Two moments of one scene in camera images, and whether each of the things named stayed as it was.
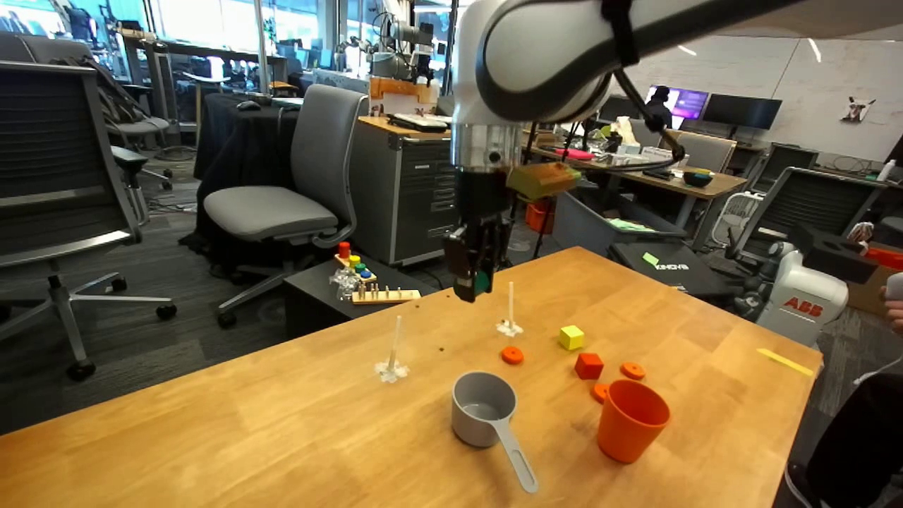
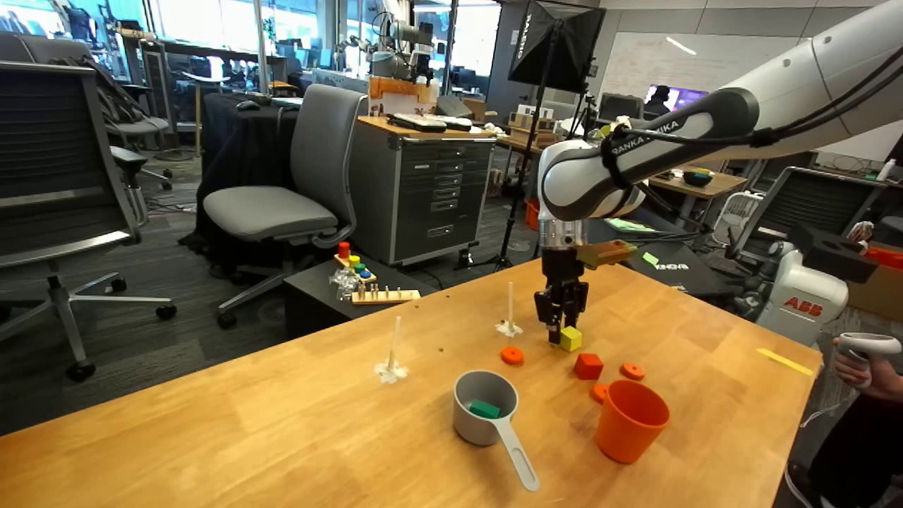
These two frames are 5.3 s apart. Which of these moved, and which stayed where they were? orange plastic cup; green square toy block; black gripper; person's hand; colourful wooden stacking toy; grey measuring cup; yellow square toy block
Moved: person's hand; green square toy block; black gripper
Stayed: orange plastic cup; yellow square toy block; colourful wooden stacking toy; grey measuring cup
